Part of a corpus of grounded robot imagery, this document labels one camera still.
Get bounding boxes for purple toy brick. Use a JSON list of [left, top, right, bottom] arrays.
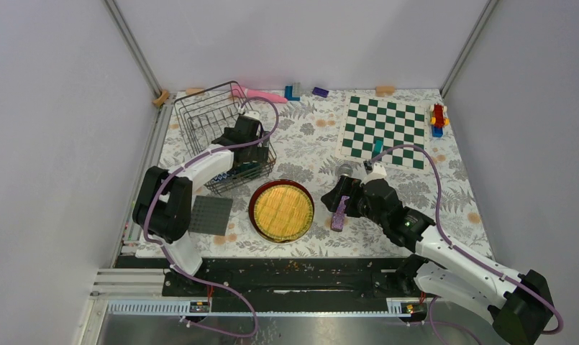
[[311, 87, 329, 98]]

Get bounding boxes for red yellow toy figure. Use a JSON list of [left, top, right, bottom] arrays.
[[429, 103, 450, 138]]

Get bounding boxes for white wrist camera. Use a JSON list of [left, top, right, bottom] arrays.
[[361, 160, 387, 185], [238, 107, 260, 121]]

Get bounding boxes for blue white patterned bowl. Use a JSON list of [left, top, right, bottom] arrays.
[[212, 172, 232, 183]]

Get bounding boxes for teal block on chessboard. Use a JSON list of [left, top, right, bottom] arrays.
[[372, 139, 383, 157]]

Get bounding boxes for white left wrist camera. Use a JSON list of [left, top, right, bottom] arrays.
[[238, 107, 260, 121]]

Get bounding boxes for right aluminium frame post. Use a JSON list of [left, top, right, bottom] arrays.
[[439, 0, 500, 98]]

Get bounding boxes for wooden corner block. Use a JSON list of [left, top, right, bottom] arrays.
[[152, 89, 170, 108]]

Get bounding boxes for brown rimmed beige plate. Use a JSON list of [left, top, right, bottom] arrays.
[[247, 178, 316, 244]]

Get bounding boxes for aluminium frame rail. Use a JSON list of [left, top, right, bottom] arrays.
[[102, 0, 163, 98]]

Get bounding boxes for grey studded baseplate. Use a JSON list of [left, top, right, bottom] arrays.
[[188, 195, 233, 236]]

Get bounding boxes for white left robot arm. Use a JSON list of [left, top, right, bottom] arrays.
[[132, 111, 270, 295]]

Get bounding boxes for dark green mug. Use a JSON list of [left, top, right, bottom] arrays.
[[240, 162, 262, 173]]

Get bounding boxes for black wire dish rack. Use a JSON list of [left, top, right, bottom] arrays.
[[173, 81, 276, 194]]

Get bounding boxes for pink plastic object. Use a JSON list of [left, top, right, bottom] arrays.
[[232, 85, 288, 104]]

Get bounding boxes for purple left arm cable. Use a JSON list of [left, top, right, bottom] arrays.
[[142, 96, 281, 339]]

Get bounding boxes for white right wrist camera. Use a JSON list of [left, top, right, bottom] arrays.
[[361, 160, 387, 185]]

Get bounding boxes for blue toy brick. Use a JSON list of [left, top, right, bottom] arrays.
[[284, 85, 301, 101]]

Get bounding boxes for floral tablecloth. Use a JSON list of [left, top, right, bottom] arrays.
[[191, 91, 492, 257]]

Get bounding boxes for grey toy brick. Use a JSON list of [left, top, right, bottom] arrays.
[[291, 82, 302, 97]]

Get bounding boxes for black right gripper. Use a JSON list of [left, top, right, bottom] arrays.
[[320, 175, 387, 228]]

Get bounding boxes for purple glitter microphone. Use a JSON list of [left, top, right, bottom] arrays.
[[330, 163, 353, 232]]

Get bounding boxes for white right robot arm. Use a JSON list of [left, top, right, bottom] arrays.
[[321, 176, 554, 344]]

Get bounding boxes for green white chessboard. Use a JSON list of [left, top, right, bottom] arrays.
[[335, 95, 430, 173]]

